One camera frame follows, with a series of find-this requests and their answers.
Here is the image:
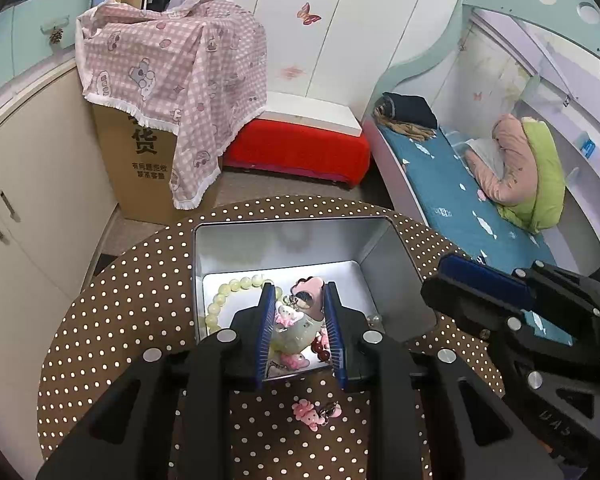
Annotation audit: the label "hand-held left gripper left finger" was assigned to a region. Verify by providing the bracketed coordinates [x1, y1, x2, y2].
[35, 281, 278, 480]

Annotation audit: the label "brown cardboard box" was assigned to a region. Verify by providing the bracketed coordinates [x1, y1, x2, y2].
[91, 102, 221, 225]

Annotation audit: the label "pink charm keychain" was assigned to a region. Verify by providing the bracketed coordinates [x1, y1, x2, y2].
[292, 400, 341, 431]

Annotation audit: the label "grey metal box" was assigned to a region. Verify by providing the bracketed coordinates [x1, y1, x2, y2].
[192, 215, 438, 376]

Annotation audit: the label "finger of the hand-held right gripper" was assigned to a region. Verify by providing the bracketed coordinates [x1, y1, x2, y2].
[421, 274, 531, 346]
[437, 252, 600, 316]

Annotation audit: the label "pink heart-shaped charm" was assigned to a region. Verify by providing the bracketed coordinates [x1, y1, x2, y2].
[290, 276, 326, 313]

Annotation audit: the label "green blanket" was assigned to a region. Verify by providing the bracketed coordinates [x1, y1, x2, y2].
[497, 117, 566, 233]

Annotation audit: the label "folded tan garment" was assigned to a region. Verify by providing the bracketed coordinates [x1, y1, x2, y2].
[375, 107, 436, 143]

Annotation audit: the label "pale green bead bracelet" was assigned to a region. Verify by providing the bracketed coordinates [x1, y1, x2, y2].
[204, 279, 283, 333]

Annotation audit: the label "white pillow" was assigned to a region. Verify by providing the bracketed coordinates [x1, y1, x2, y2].
[464, 137, 506, 181]

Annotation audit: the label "dark red bead bracelet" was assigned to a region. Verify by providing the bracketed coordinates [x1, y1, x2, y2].
[310, 330, 333, 363]

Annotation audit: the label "teal drawer unit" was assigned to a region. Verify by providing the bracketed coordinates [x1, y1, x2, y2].
[0, 0, 93, 68]

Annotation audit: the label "white wardrobe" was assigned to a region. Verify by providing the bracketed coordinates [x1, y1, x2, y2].
[190, 0, 468, 111]

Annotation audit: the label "folded dark clothes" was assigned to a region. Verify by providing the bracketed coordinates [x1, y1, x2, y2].
[382, 92, 438, 130]

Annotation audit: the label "white board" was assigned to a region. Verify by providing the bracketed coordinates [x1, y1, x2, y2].
[252, 91, 363, 137]

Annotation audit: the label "pale green round pendant keychain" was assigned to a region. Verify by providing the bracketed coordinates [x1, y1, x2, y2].
[272, 300, 326, 373]

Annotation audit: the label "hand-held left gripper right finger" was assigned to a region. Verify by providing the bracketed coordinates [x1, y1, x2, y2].
[324, 281, 556, 480]

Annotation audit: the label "teal bunk bed frame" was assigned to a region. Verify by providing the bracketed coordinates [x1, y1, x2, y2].
[362, 0, 600, 126]

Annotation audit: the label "red ottoman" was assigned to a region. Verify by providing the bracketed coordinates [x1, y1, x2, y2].
[222, 117, 372, 191]

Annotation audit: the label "pink quilt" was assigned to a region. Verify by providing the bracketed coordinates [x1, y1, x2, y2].
[465, 114, 536, 206]

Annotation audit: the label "red butterfly sticker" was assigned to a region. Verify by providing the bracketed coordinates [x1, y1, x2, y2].
[296, 2, 322, 26]

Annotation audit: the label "beige cabinet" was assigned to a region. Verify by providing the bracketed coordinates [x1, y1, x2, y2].
[0, 57, 121, 411]

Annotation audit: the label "blue patterned bedsheet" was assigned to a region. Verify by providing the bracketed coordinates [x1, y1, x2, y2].
[372, 122, 581, 346]

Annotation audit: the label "pink checked cloth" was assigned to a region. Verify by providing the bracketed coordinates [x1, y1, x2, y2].
[75, 0, 268, 211]

